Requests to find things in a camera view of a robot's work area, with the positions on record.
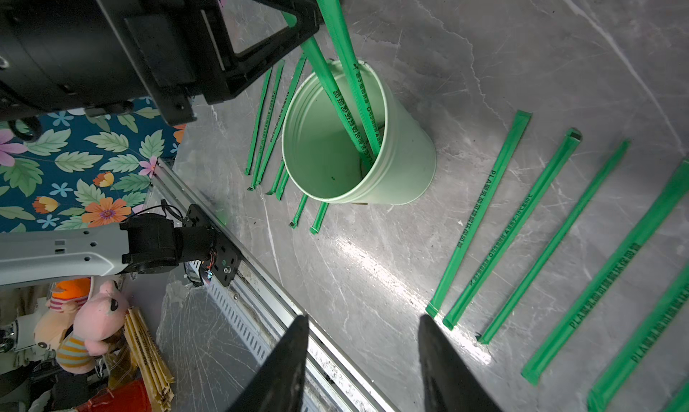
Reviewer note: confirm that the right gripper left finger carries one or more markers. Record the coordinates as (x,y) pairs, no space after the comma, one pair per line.
(279,383)

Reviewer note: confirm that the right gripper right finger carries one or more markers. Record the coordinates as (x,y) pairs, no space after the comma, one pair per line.
(448,384)

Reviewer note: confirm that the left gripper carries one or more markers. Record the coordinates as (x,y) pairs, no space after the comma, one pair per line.
(99,55)

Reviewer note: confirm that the green straw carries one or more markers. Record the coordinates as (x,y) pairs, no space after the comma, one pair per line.
(254,137)
(519,125)
(282,185)
(318,221)
(267,153)
(671,195)
(299,211)
(587,196)
(278,179)
(571,141)
(640,344)
(279,72)
(680,402)

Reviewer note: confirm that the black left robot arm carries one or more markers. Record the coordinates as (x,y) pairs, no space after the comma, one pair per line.
(143,243)

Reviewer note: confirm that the bundle of green wrapped straws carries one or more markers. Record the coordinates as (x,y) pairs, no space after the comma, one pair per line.
(348,94)

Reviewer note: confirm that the pink plush toy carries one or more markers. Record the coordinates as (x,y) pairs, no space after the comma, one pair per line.
(96,312)

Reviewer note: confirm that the striped plush toy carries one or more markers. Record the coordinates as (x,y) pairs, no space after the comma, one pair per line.
(72,353)

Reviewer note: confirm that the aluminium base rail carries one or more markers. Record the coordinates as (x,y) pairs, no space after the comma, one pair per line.
(333,381)

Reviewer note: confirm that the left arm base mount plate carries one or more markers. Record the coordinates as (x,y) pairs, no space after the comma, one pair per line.
(204,240)

